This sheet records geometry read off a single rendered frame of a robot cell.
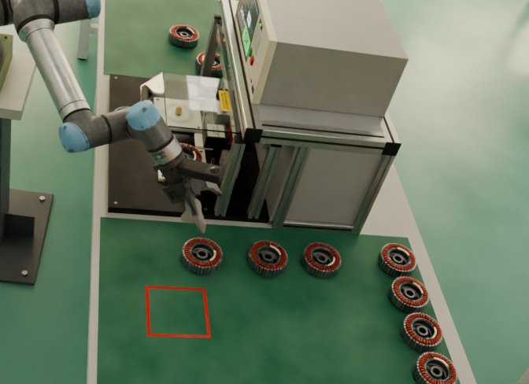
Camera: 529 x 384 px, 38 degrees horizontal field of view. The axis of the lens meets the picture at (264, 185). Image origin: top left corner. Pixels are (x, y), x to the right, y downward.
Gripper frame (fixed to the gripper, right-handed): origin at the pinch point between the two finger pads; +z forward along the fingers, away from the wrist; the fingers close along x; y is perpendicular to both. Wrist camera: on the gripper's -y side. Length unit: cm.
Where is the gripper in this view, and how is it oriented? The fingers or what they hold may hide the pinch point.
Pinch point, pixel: (215, 214)
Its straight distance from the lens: 203.0
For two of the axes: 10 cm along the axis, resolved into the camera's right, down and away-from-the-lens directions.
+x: -2.6, 6.2, -7.4
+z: 4.5, 7.6, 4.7
